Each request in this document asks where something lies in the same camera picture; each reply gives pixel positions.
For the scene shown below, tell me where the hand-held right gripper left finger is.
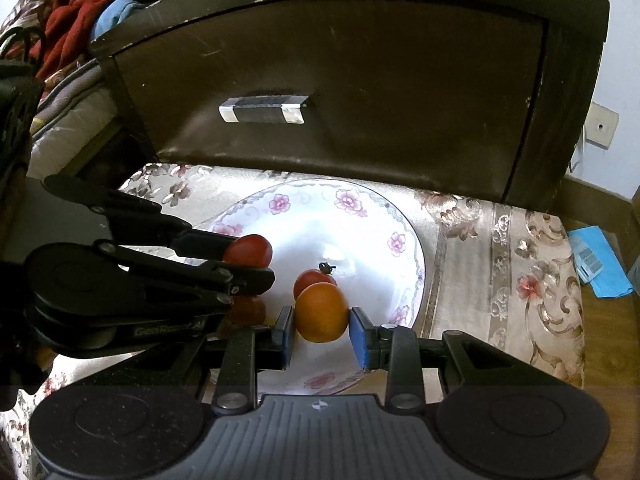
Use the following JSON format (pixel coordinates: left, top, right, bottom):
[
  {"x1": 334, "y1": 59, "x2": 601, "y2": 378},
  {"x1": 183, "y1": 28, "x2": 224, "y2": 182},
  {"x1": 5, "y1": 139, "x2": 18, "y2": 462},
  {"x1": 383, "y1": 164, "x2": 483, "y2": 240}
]
[{"x1": 200, "y1": 305, "x2": 297, "y2": 413}]

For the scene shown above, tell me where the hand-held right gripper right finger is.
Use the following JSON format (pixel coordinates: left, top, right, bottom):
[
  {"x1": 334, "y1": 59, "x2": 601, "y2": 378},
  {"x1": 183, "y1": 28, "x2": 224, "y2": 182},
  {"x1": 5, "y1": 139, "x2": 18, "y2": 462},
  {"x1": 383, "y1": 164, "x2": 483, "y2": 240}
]
[{"x1": 349, "y1": 306, "x2": 566, "y2": 411}]

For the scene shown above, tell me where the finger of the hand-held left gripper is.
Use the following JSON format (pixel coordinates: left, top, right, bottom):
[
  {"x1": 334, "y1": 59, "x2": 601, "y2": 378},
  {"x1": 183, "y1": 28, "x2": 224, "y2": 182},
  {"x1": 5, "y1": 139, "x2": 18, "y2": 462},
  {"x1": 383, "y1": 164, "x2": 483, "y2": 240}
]
[
  {"x1": 99, "y1": 241, "x2": 277, "y2": 307},
  {"x1": 44, "y1": 175, "x2": 243, "y2": 261}
]

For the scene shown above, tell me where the red tomato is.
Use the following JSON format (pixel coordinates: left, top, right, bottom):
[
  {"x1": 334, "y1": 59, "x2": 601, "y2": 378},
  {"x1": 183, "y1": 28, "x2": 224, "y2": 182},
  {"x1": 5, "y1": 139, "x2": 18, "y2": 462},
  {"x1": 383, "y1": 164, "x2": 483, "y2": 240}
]
[
  {"x1": 293, "y1": 261, "x2": 342, "y2": 301},
  {"x1": 222, "y1": 234, "x2": 273, "y2": 268}
]

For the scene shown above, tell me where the dark maroon tomato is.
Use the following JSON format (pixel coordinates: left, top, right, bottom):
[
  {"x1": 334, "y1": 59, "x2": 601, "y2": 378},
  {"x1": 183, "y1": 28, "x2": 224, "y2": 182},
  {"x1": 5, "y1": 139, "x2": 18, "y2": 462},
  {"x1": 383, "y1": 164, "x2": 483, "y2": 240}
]
[{"x1": 231, "y1": 296, "x2": 267, "y2": 327}]

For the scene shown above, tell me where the smooth orange mandarin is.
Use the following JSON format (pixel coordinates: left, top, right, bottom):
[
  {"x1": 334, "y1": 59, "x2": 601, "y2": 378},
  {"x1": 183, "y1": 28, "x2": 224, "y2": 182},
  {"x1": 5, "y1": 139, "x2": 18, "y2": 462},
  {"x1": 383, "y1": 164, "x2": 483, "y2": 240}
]
[{"x1": 295, "y1": 283, "x2": 349, "y2": 343}]

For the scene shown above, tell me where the white floral rimmed plate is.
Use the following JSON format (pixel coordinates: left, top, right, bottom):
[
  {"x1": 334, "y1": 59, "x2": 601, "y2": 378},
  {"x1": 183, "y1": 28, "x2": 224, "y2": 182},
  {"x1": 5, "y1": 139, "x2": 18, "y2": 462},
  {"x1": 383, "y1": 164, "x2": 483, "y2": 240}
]
[{"x1": 185, "y1": 179, "x2": 427, "y2": 395}]

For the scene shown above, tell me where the grey quilted mattress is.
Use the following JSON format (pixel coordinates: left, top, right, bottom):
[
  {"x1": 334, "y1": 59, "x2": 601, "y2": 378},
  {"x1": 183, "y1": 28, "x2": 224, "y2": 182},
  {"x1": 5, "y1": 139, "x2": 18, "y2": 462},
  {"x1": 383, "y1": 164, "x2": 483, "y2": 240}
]
[{"x1": 27, "y1": 60, "x2": 131, "y2": 181}]

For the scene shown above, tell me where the beige floral tablecloth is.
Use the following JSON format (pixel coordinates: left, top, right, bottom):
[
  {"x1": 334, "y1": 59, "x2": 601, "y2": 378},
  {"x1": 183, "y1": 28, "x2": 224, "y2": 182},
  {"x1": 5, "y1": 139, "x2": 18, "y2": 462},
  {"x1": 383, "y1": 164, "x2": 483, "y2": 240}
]
[{"x1": 0, "y1": 162, "x2": 586, "y2": 480}]

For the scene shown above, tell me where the blue cloth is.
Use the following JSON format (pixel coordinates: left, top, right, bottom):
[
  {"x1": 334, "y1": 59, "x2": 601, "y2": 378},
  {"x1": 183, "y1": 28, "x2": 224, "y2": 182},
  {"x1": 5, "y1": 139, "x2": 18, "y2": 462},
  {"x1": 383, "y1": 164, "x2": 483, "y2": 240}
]
[{"x1": 95, "y1": 0, "x2": 146, "y2": 41}]

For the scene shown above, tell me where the red cloth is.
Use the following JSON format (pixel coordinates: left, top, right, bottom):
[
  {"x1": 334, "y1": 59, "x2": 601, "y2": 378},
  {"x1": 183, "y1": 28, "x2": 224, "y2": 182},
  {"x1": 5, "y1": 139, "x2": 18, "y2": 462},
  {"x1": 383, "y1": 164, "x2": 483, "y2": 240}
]
[{"x1": 37, "y1": 0, "x2": 173, "y2": 81}]

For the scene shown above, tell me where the dark wooden drawer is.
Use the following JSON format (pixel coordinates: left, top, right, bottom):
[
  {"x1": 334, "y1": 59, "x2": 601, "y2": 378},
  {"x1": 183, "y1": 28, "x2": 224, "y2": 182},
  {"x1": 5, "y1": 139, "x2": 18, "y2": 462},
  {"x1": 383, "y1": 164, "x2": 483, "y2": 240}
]
[{"x1": 114, "y1": 2, "x2": 546, "y2": 186}]

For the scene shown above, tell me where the brown patterned blanket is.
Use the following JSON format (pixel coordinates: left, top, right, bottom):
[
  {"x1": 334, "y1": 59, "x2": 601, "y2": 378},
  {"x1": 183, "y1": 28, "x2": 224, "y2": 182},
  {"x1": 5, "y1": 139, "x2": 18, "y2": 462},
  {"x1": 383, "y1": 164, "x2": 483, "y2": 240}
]
[{"x1": 0, "y1": 0, "x2": 76, "y2": 51}]

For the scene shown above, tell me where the blue packet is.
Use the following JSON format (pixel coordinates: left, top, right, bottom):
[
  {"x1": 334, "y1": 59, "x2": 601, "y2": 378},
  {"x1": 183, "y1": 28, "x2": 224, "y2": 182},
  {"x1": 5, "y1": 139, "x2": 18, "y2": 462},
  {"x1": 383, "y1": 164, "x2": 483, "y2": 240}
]
[{"x1": 567, "y1": 226, "x2": 635, "y2": 300}]

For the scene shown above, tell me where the dark wooden nightstand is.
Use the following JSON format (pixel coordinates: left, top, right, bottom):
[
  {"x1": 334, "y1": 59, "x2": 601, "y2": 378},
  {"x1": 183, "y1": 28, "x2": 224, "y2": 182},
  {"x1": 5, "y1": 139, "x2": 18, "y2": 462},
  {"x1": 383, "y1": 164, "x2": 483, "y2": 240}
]
[{"x1": 90, "y1": 0, "x2": 612, "y2": 211}]

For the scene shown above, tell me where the chrome drawer handle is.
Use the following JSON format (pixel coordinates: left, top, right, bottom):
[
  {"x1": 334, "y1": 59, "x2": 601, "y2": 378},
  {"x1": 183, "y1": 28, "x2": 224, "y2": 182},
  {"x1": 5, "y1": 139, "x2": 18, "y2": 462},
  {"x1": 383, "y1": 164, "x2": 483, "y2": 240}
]
[{"x1": 219, "y1": 92, "x2": 312, "y2": 125}]

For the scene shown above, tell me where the black cable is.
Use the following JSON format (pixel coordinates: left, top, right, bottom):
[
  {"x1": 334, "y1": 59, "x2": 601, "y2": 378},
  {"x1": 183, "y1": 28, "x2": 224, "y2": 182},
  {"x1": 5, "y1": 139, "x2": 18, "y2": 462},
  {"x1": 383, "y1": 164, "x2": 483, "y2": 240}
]
[{"x1": 0, "y1": 25, "x2": 48, "y2": 81}]

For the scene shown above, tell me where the white cable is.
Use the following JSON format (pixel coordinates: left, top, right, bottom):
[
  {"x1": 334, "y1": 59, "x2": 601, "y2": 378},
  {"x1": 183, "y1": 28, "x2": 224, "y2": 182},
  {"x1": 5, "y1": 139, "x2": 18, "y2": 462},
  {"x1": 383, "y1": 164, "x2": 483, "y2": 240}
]
[{"x1": 567, "y1": 125, "x2": 591, "y2": 176}]

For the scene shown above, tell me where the beige wall socket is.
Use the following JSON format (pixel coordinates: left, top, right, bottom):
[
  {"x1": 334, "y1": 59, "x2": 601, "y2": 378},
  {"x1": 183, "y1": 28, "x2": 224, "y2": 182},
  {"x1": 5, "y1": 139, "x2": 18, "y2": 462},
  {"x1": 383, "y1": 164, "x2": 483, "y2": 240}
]
[{"x1": 586, "y1": 102, "x2": 621, "y2": 149}]

